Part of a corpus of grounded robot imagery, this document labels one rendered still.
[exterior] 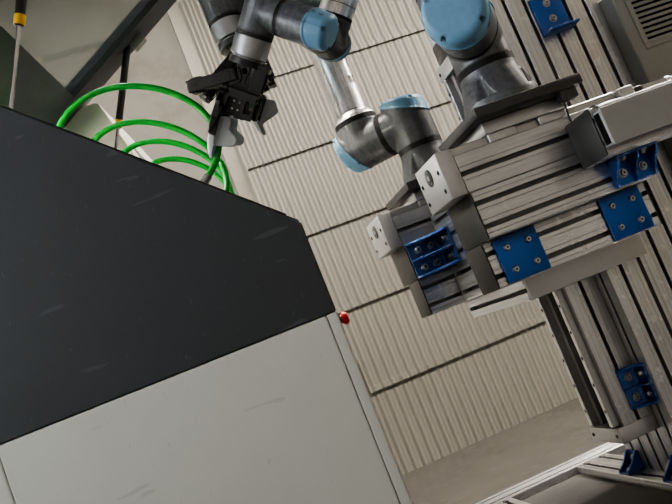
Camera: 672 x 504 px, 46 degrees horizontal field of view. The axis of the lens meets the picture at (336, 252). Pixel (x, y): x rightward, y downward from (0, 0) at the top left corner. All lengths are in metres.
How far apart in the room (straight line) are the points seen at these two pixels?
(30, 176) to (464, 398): 3.29
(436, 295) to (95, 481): 0.93
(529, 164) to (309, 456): 0.66
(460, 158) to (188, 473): 0.72
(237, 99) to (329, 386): 0.63
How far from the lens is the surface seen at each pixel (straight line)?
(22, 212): 1.40
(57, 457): 1.37
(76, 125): 2.17
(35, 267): 1.38
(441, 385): 4.33
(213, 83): 1.64
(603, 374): 1.77
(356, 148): 2.07
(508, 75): 1.55
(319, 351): 1.28
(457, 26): 1.44
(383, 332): 4.26
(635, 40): 1.88
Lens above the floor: 0.73
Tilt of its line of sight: 6 degrees up
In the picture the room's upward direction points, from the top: 22 degrees counter-clockwise
